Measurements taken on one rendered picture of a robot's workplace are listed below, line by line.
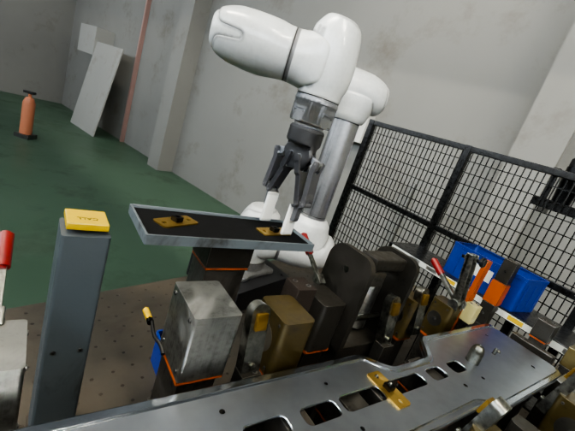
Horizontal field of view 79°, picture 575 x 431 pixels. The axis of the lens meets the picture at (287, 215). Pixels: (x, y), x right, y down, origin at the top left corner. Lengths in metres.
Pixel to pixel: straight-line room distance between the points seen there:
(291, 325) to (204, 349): 0.16
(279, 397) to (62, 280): 0.39
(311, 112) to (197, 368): 0.49
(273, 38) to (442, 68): 3.04
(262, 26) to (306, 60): 0.10
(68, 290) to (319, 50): 0.60
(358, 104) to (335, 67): 0.56
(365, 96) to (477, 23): 2.55
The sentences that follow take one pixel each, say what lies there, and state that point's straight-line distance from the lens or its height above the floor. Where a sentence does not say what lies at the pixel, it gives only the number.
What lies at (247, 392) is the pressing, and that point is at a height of 1.00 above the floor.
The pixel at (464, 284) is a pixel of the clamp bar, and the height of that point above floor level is 1.13.
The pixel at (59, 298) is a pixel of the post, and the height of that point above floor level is 1.03.
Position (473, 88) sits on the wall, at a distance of 3.56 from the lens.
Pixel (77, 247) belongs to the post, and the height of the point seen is 1.12.
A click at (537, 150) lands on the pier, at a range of 3.12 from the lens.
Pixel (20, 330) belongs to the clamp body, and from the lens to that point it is 0.57.
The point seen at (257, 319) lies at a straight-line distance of 0.60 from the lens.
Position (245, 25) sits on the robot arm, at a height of 1.54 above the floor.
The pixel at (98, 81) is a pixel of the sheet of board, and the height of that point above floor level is 0.92.
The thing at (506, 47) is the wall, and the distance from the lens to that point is 3.62.
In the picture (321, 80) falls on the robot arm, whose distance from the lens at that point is 0.71.
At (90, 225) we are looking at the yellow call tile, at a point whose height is 1.16.
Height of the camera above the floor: 1.41
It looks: 15 degrees down
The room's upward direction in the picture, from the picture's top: 19 degrees clockwise
